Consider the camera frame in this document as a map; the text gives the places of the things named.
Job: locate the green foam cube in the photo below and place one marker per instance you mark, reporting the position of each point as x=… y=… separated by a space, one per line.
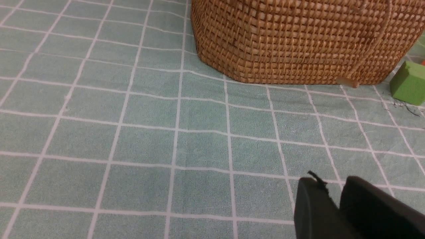
x=408 y=84

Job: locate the woven rattan basket green lining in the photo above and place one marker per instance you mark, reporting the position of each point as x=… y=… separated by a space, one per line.
x=305 y=41

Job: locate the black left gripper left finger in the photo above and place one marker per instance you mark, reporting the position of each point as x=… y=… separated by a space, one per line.
x=316 y=216

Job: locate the green checkered tablecloth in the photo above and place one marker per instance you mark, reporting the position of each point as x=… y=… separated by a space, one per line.
x=112 y=128

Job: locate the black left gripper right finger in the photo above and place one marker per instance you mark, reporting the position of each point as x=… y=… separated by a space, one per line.
x=375 y=214

